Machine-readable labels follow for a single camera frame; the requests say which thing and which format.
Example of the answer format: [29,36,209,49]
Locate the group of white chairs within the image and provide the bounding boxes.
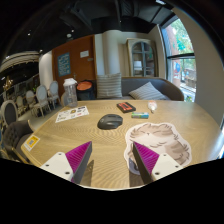
[0,80,62,128]

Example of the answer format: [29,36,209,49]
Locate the white sticker sheet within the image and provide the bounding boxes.
[54,105,90,124]

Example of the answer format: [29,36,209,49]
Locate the yellow square sticker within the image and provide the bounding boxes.
[23,134,41,152]

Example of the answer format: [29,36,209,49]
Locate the green candy pack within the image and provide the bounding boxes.
[130,111,150,120]

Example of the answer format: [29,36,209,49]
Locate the grey curved sofa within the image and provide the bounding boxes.
[76,76,185,102]

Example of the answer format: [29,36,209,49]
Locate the blue wall poster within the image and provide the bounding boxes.
[56,52,72,78]

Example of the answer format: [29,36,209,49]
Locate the clear plastic shaker bottle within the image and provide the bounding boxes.
[62,77,79,108]

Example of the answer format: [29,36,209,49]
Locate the cat-shaped mouse pad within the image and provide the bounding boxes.
[123,121,193,176]

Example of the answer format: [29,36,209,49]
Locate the black-framed window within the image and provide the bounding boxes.
[160,18,198,103]

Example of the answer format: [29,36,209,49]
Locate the black computer mouse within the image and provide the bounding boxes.
[96,113,124,131]

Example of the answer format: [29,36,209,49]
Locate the black and orange backpack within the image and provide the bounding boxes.
[75,79,97,101]

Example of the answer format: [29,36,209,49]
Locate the brown wooden door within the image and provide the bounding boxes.
[51,34,98,98]

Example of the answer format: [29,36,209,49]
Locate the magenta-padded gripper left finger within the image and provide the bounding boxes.
[39,141,94,185]

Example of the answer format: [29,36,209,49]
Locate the large striped cushion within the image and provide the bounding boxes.
[95,72,124,99]

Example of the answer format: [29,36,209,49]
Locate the black and orange box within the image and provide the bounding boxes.
[116,101,137,114]

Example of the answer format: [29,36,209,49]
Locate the small white squeeze bottle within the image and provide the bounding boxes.
[147,100,158,114]

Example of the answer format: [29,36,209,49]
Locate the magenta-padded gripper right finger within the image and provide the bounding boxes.
[132,141,184,185]

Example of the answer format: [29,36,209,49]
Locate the grey tufted chair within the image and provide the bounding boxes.
[1,119,34,162]

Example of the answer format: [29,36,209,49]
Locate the flat striped cushion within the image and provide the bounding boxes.
[128,81,168,101]

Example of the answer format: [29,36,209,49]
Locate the arched glass-door cabinet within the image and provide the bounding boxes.
[125,37,160,78]

